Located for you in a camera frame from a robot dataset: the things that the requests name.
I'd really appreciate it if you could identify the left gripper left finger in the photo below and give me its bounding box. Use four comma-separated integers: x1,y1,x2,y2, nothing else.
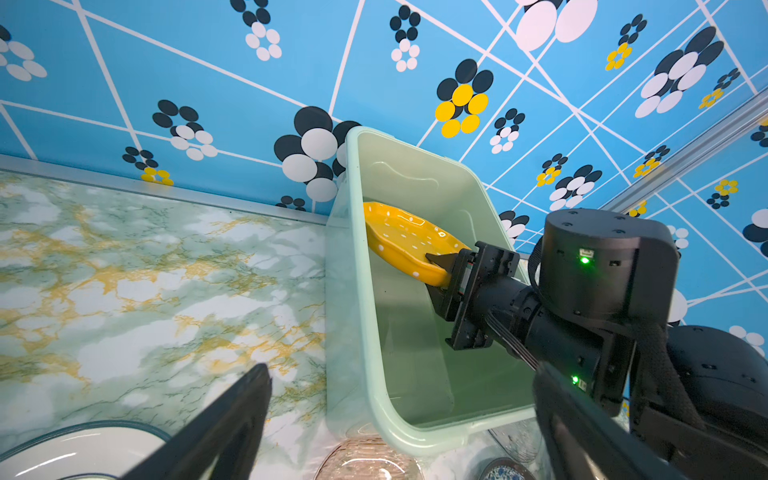
123,363,272,479

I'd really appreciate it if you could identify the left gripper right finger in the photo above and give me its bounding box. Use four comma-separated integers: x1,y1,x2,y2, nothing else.
533,362,684,479

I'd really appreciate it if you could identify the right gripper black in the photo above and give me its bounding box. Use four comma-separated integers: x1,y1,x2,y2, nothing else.
425,242,543,351

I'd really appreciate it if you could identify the yellow scalloped dotted plate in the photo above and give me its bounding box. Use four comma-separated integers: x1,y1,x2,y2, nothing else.
363,201,468,288

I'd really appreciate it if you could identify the white plate teal emblem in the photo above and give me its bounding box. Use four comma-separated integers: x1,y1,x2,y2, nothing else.
1,420,171,479

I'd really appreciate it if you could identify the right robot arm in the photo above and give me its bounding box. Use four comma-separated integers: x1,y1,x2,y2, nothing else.
429,209,767,479

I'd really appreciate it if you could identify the clear glass plate near bin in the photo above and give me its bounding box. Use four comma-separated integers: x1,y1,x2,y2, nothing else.
489,418,543,465

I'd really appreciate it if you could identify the light green plastic bin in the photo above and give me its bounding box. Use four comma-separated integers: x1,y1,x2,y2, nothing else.
325,127,534,457

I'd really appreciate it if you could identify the blue floral ceramic plate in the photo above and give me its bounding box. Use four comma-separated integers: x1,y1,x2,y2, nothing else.
478,457,535,480

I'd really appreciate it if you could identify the pink glass plate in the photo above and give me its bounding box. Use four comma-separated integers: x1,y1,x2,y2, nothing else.
315,437,423,479

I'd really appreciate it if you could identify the right aluminium corner post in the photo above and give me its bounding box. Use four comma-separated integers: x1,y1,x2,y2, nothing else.
601,88,767,213

